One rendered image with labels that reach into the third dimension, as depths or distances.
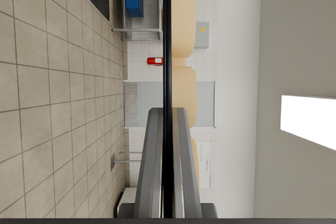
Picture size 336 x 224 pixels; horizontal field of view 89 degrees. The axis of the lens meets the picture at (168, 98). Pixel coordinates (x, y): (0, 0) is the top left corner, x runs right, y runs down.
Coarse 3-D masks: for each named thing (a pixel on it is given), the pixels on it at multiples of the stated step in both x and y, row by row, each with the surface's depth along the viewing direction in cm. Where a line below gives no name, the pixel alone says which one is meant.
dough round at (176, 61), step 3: (174, 57) 18; (177, 57) 18; (180, 57) 18; (183, 57) 18; (174, 60) 19; (177, 60) 19; (180, 60) 19; (183, 60) 19; (174, 63) 19; (177, 63) 19; (180, 63) 19; (183, 63) 19
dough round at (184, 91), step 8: (176, 72) 12; (184, 72) 12; (192, 72) 12; (176, 80) 12; (184, 80) 12; (192, 80) 12; (176, 88) 12; (184, 88) 12; (192, 88) 12; (176, 96) 12; (184, 96) 12; (192, 96) 12; (176, 104) 12; (184, 104) 12; (192, 104) 12; (192, 112) 12; (192, 120) 12
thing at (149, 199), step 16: (160, 112) 10; (160, 128) 9; (144, 144) 8; (160, 144) 8; (144, 160) 7; (160, 160) 7; (144, 176) 6; (160, 176) 6; (144, 192) 6; (160, 192) 6; (128, 208) 6; (144, 208) 6; (160, 208) 6
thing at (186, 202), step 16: (176, 112) 10; (176, 128) 9; (176, 144) 8; (176, 160) 7; (192, 160) 7; (176, 176) 6; (192, 176) 6; (176, 192) 6; (192, 192) 6; (176, 208) 6; (192, 208) 6; (208, 208) 6
